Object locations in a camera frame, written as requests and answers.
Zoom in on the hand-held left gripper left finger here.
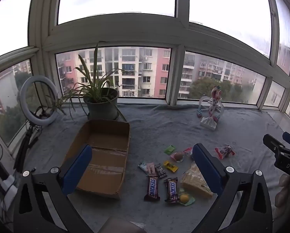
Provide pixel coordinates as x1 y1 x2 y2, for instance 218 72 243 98
13 144 94 233

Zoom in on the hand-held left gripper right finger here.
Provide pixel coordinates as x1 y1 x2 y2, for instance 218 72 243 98
192 143 274 233

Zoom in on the large clear cake packet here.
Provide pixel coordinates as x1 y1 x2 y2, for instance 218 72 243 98
180 161 214 198

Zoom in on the red label dried fruit packet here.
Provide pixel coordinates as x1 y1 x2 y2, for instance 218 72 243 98
214 145 236 160

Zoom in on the cardboard box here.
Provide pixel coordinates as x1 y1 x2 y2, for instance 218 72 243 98
62 119 131 199

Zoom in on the yellow candy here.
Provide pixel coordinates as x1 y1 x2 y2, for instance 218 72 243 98
178 188 196 206

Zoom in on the brown chocolate bar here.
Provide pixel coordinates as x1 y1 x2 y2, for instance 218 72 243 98
163 177 181 203
144 176 161 202

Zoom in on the person's right hand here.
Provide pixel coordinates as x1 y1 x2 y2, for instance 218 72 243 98
274 173 290 222

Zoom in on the clear plum snack packet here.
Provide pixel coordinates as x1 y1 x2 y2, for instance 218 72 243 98
170 151 185 163

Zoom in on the yellow black candy packet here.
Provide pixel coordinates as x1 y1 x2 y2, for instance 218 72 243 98
163 161 179 171

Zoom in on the black white cookie packet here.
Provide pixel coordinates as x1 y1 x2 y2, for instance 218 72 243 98
154 163 168 179

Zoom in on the pink snack packet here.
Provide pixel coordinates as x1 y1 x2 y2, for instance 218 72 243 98
146 163 159 177

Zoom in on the black tripod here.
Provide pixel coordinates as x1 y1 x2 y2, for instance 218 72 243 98
13 123 42 173

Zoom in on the white pink toy figurine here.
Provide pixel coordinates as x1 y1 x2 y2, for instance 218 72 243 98
196 85 225 131

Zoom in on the grey-green flower pot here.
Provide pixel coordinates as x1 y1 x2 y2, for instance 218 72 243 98
83 87 119 121

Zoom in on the grey blanket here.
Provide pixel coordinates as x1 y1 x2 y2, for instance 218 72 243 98
21 103 290 233

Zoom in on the white power strip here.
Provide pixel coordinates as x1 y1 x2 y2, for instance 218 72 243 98
0 160 17 201

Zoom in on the spider plant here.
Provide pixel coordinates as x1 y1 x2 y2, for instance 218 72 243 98
51 41 127 122

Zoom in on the white ring light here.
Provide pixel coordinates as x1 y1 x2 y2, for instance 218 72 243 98
20 76 59 127

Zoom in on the white window frame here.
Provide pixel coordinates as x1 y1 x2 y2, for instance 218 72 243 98
0 0 290 151

